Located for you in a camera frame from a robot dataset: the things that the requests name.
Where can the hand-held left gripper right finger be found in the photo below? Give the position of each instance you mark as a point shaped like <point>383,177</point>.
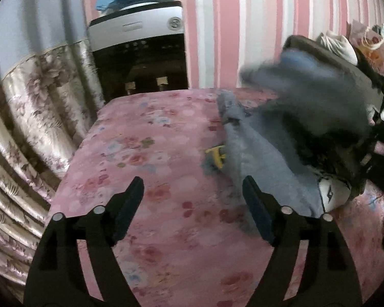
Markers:
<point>259,214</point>

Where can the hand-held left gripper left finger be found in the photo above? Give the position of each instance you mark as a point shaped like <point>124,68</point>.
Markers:
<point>129,204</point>

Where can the blue-grey sweatshirt yellow print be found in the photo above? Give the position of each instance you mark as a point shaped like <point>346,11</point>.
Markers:
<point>275,153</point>

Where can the pink floral bedsheet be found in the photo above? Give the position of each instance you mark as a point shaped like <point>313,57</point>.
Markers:
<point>153,153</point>

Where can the colourful printed cloth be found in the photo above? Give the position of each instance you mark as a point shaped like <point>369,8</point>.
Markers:
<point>372,44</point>

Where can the white fluffy cloth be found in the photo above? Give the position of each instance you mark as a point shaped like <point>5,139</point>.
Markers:
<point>339,44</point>

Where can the floral curtain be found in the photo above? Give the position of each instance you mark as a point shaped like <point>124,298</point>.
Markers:
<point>35,108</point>

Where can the water dispenser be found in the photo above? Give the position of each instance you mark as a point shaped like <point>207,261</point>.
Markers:
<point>140,54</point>

